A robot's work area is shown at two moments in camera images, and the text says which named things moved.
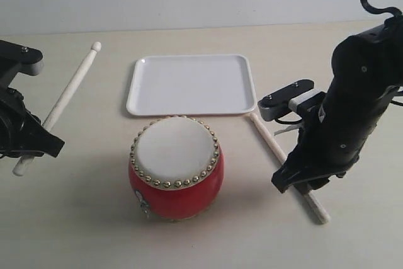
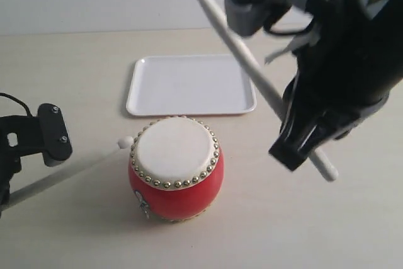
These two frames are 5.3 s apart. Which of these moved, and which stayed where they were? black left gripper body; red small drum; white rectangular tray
Moved: black left gripper body
Stayed: red small drum; white rectangular tray
